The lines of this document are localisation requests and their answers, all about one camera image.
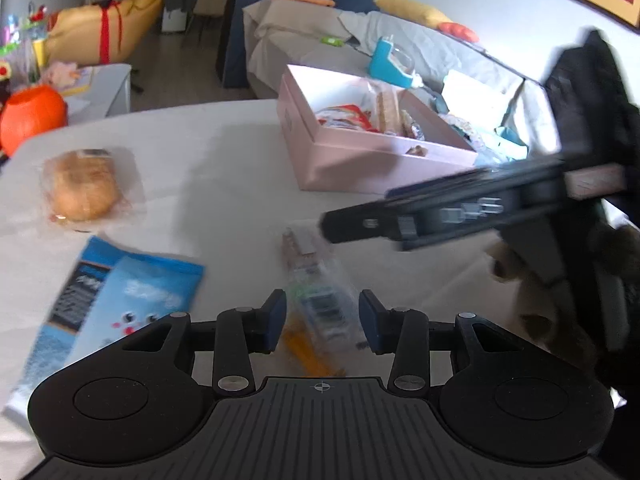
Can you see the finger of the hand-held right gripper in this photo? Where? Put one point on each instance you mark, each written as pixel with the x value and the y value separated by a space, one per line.
pixel 360 222
pixel 475 182

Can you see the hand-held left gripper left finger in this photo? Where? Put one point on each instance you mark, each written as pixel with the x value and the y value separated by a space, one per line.
pixel 275 321

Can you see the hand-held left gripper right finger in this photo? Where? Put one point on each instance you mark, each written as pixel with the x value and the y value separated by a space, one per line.
pixel 370 326

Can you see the pink box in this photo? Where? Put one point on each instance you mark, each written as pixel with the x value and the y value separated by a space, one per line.
pixel 345 165

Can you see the clear biscuit pack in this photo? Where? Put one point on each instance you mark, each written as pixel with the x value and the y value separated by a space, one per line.
pixel 320 280

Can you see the red snack packet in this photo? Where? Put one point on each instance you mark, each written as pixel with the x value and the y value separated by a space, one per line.
pixel 347 116

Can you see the clear wafer pack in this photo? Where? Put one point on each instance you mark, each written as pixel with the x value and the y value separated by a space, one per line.
pixel 387 110

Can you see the person's right hand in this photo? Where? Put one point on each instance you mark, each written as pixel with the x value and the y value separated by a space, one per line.
pixel 537 310

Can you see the orange snack packet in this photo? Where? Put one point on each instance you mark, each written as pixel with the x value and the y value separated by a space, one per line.
pixel 305 350

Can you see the blue patterned cloth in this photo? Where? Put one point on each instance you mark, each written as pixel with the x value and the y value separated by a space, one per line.
pixel 495 137

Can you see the clear wrapped snack pack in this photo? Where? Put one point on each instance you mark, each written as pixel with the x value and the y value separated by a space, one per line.
pixel 414 127

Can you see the white paper sheet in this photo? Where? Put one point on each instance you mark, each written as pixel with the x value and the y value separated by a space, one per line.
pixel 475 92

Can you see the teal box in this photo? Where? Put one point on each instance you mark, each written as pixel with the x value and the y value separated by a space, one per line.
pixel 392 62

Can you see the orange plush toy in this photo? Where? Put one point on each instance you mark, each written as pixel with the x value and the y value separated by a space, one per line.
pixel 460 31

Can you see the blue snack packet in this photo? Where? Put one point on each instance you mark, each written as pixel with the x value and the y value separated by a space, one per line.
pixel 125 290

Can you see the sofa with grey cover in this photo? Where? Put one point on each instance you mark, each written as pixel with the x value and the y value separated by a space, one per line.
pixel 310 55

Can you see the yellow cushion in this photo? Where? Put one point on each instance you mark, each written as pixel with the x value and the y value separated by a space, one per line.
pixel 412 10

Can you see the small green item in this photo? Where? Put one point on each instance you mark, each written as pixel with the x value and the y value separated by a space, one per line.
pixel 331 40

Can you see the orange stick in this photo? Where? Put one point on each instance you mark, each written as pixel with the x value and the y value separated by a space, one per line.
pixel 300 0

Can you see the bread in clear wrapper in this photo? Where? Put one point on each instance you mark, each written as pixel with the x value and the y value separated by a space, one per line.
pixel 82 185

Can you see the white low table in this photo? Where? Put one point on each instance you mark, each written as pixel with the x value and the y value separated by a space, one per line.
pixel 107 85

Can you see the orange pumpkin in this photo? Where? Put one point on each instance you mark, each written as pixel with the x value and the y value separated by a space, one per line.
pixel 32 120

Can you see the pink items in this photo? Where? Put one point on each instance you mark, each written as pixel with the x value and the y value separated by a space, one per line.
pixel 65 75

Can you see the yellow plush with red ribbon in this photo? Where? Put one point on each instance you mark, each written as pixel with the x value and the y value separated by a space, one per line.
pixel 100 25

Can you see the colourful toy flowers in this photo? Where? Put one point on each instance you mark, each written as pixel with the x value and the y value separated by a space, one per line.
pixel 20 40

